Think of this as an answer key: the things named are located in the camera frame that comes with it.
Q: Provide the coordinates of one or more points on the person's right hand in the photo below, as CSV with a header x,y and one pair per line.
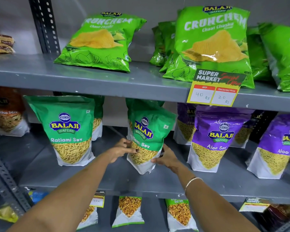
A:
x,y
170,160

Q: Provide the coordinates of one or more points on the person's left hand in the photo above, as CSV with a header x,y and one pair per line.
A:
x,y
119,151

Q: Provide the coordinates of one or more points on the yellow snack packet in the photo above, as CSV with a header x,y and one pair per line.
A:
x,y
6,213

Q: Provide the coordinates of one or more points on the small green-edged snack packet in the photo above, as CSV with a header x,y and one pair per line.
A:
x,y
128,211

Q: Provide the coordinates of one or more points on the dark snack packet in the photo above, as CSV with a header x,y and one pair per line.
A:
x,y
278,215

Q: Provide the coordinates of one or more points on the person's left fingers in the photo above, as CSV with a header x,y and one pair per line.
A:
x,y
129,150

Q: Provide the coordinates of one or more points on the grey metal shelf rack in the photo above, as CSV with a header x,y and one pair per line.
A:
x,y
87,85

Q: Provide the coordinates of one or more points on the person's left forearm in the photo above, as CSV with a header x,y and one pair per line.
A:
x,y
70,190

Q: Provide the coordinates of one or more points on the blue snack packet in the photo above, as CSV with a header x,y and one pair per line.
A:
x,y
38,196

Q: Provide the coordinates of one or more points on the orange snack mix pouch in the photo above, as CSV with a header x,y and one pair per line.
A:
x,y
8,111

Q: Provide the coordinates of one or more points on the person's right thumb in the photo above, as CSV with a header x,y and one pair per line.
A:
x,y
157,160

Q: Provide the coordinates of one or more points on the silver bangle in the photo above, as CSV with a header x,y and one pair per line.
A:
x,y
192,180

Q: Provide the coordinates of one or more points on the small white snack packet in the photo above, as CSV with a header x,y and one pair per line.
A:
x,y
88,216

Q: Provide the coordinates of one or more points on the brown snack packet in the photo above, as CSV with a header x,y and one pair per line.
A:
x,y
1,48
1,39

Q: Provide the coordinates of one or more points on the perforated metal rack upright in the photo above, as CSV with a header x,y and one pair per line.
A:
x,y
44,24
7,177

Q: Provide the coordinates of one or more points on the yellow price tag card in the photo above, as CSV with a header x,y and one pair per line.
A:
x,y
98,199
216,89
253,205

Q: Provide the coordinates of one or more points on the green potato chips bag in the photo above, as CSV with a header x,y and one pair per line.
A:
x,y
157,48
284,55
212,43
168,38
256,55
100,43

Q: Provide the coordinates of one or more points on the purple sev pouch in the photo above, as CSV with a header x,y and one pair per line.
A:
x,y
278,142
215,123
244,135
183,125

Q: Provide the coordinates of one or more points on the person's right forearm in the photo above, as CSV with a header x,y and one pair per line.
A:
x,y
212,207

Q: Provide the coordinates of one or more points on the small green-topped snack packet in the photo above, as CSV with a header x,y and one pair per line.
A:
x,y
181,215

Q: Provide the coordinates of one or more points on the green sev pouch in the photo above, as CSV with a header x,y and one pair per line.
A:
x,y
98,123
140,105
151,126
65,115

